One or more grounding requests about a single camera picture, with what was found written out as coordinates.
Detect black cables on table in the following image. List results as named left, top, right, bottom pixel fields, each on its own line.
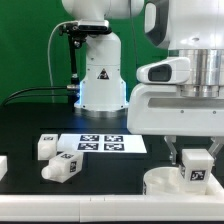
left=1, top=85, right=80, bottom=107

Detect white sheet with tags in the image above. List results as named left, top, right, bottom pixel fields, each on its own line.
left=57, top=134, right=146, bottom=153

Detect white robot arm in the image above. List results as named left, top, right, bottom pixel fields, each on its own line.
left=62, top=0, right=224, bottom=139

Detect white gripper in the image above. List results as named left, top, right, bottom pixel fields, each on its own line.
left=127, top=84, right=224, bottom=165

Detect white round stool seat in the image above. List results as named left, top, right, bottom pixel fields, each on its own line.
left=142, top=166, right=208, bottom=196

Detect white camera cable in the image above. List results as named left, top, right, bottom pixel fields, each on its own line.
left=47, top=21, right=78, bottom=104

